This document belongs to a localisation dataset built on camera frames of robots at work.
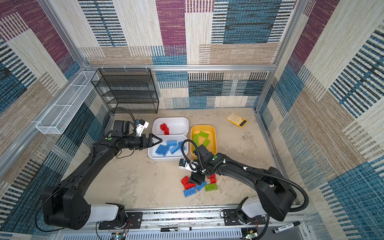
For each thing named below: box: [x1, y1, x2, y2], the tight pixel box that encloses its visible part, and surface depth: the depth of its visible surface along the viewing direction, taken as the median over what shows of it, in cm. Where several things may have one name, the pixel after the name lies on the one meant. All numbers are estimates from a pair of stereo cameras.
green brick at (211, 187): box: [205, 183, 218, 192], surface depth 84 cm
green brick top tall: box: [199, 131, 209, 139], surface depth 107 cm
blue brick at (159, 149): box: [155, 144, 165, 155], surface depth 98 cm
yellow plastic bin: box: [190, 124, 218, 160], surface depth 106 cm
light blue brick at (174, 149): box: [169, 145, 181, 155], surface depth 98 cm
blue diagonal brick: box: [195, 181, 207, 192], surface depth 84 cm
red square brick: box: [181, 176, 190, 185], surface depth 87 cm
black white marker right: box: [272, 221, 301, 234], surface depth 72 cm
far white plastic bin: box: [152, 117, 189, 135], surface depth 113 cm
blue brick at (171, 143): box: [166, 140, 177, 147], surface depth 101 cm
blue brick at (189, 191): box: [183, 187, 197, 198], surface depth 83 cm
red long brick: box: [184, 183, 197, 190], surface depth 83 cm
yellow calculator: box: [226, 113, 248, 128], surface depth 114 cm
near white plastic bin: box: [147, 135, 189, 162], surface depth 98 cm
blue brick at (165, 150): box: [160, 145, 170, 156], surface depth 98 cm
